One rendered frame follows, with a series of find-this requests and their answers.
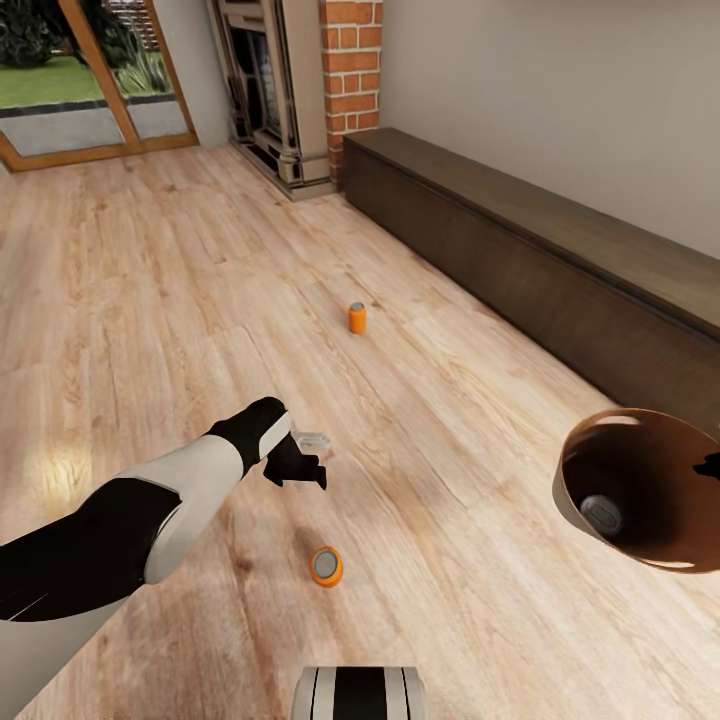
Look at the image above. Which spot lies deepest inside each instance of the trash can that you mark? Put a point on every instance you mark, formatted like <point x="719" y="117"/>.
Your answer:
<point x="671" y="513"/>

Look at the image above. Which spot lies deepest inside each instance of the robot trunk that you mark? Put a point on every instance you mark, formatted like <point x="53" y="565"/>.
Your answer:
<point x="360" y="693"/>

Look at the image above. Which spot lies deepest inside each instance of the can of soda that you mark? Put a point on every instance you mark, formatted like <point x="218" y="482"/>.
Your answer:
<point x="599" y="511"/>
<point x="326" y="567"/>
<point x="357" y="317"/>

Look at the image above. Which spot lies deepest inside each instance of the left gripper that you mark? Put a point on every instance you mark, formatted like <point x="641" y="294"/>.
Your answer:
<point x="297" y="467"/>

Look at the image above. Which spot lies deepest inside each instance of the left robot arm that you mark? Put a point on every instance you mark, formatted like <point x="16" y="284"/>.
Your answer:
<point x="61" y="583"/>

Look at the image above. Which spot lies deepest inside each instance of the wood fireplace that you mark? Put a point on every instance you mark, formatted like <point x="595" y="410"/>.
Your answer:
<point x="270" y="53"/>

